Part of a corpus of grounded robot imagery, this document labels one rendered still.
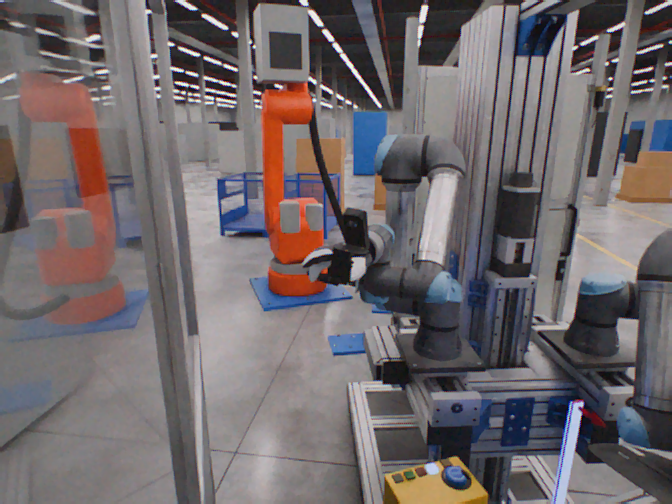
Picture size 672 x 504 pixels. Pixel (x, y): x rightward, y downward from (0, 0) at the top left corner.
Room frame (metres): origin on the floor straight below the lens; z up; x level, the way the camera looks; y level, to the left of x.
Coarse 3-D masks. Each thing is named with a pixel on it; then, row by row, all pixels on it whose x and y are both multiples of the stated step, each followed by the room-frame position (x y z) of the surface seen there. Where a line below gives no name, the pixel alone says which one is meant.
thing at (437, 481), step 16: (384, 480) 0.64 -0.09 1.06; (416, 480) 0.63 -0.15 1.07; (432, 480) 0.63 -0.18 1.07; (384, 496) 0.64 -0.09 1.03; (400, 496) 0.59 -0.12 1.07; (416, 496) 0.59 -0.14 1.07; (432, 496) 0.59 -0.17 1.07; (448, 496) 0.59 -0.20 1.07; (464, 496) 0.59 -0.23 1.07; (480, 496) 0.60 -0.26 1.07
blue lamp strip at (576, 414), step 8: (576, 408) 0.70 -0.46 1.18; (576, 416) 0.70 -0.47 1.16; (576, 424) 0.70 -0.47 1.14; (568, 432) 0.70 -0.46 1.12; (576, 432) 0.70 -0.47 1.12; (568, 440) 0.69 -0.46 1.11; (568, 448) 0.70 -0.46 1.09; (568, 456) 0.70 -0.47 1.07; (568, 464) 0.70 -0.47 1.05; (568, 472) 0.70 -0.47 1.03; (560, 480) 0.70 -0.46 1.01; (560, 488) 0.70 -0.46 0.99; (560, 496) 0.70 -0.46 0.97
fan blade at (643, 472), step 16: (592, 448) 0.58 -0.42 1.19; (608, 448) 0.59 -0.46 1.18; (624, 448) 0.60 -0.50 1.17; (608, 464) 0.54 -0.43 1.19; (624, 464) 0.55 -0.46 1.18; (640, 464) 0.56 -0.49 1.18; (656, 464) 0.56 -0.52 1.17; (640, 480) 0.51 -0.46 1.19; (656, 480) 0.52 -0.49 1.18; (656, 496) 0.49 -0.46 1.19
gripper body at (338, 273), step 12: (372, 240) 0.89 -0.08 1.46; (336, 252) 0.79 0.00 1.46; (348, 252) 0.79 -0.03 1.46; (360, 252) 0.80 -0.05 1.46; (372, 252) 0.88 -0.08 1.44; (336, 264) 0.81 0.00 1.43; (348, 264) 0.80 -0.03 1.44; (336, 276) 0.81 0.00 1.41; (348, 276) 0.79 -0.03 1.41; (360, 288) 0.81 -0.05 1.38
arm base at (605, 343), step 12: (576, 324) 1.21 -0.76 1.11; (588, 324) 1.18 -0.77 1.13; (600, 324) 1.16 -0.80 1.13; (612, 324) 1.16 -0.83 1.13; (564, 336) 1.25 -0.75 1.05; (576, 336) 1.19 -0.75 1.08; (588, 336) 1.17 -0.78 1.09; (600, 336) 1.16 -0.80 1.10; (612, 336) 1.16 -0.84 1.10; (576, 348) 1.18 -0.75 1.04; (588, 348) 1.16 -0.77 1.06; (600, 348) 1.14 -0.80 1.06; (612, 348) 1.15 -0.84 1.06
